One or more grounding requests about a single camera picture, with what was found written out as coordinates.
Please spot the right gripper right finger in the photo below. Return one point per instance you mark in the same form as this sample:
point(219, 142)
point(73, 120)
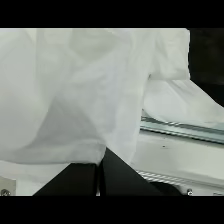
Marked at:
point(123, 178)

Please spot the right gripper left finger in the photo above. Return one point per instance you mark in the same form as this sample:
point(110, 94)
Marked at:
point(73, 181)

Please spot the white long-sleeved shirt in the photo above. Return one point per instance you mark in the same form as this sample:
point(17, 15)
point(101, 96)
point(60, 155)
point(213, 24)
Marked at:
point(66, 93)

